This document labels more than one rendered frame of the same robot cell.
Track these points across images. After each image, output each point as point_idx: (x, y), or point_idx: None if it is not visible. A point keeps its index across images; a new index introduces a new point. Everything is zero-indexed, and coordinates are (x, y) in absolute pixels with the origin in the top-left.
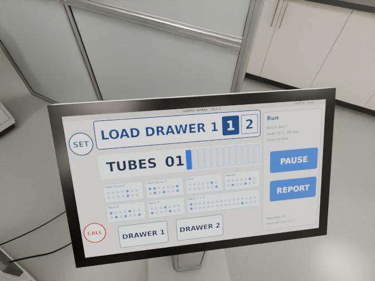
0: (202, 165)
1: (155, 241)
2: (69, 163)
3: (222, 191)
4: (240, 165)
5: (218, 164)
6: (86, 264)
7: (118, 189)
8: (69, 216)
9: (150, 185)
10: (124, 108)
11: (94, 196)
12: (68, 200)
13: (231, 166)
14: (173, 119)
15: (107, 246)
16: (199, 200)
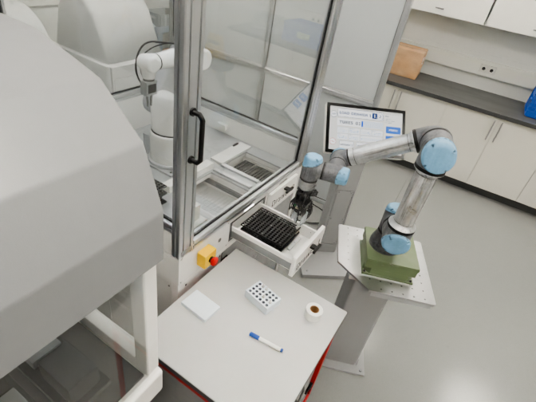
0: (365, 126)
1: (349, 147)
2: (329, 118)
3: (371, 135)
4: (376, 128)
5: (370, 127)
6: (328, 151)
7: (341, 128)
8: (326, 134)
9: (350, 129)
10: (346, 106)
11: (334, 129)
12: (327, 129)
13: (374, 128)
14: (359, 111)
15: (335, 146)
16: (364, 137)
